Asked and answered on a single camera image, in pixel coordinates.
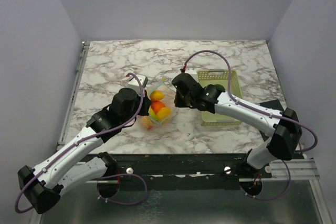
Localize left aluminium side rail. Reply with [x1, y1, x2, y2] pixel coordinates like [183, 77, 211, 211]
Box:
[56, 41, 90, 150]

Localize green avocado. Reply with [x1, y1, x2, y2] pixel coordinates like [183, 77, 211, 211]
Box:
[215, 84, 226, 92]

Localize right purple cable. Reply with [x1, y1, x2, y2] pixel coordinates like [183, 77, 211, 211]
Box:
[182, 50, 318, 201]

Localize yellow lemon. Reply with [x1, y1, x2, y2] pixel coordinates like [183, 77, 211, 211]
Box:
[156, 107, 171, 121]

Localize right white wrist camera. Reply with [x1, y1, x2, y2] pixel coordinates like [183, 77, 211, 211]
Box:
[180, 68, 198, 80]

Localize pale green plastic basket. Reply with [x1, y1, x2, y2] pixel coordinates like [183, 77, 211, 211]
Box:
[197, 69, 243, 126]

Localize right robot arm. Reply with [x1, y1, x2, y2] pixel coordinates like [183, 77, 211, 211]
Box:
[172, 72, 302, 177]

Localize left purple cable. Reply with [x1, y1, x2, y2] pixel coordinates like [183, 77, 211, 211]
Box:
[14, 72, 148, 214]

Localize orange tangerine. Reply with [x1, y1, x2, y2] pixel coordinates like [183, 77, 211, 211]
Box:
[151, 101, 166, 114]

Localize yellow banana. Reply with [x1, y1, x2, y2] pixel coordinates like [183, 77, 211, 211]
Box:
[149, 108, 159, 124]

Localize purple cable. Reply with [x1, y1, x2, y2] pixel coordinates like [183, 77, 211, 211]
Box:
[14, 72, 148, 214]
[182, 50, 318, 201]

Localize clear zip top bag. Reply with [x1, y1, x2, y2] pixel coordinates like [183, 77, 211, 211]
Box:
[139, 78, 175, 130]

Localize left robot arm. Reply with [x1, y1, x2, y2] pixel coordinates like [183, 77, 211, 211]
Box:
[18, 88, 151, 214]

